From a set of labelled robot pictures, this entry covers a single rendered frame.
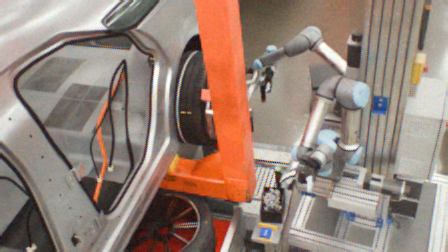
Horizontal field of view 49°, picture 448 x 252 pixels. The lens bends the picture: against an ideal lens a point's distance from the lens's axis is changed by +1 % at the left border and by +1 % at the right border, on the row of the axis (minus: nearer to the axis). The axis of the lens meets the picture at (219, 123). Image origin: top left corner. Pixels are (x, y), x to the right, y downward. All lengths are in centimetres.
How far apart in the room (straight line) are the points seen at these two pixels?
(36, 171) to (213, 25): 101
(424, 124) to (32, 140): 190
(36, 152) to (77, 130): 117
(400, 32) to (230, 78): 84
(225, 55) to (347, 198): 111
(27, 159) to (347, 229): 214
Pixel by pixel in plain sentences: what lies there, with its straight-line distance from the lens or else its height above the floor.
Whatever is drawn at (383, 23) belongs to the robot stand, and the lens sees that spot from 249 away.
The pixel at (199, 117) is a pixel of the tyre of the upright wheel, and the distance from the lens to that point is 315.
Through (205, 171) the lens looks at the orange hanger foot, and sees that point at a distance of 309.
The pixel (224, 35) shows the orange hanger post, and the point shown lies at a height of 177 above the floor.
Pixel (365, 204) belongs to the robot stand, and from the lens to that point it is 291.
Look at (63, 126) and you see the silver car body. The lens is 331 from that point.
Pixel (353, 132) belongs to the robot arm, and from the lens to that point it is 267.
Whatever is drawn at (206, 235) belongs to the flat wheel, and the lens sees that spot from 308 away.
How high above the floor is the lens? 298
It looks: 41 degrees down
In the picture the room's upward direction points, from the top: 9 degrees counter-clockwise
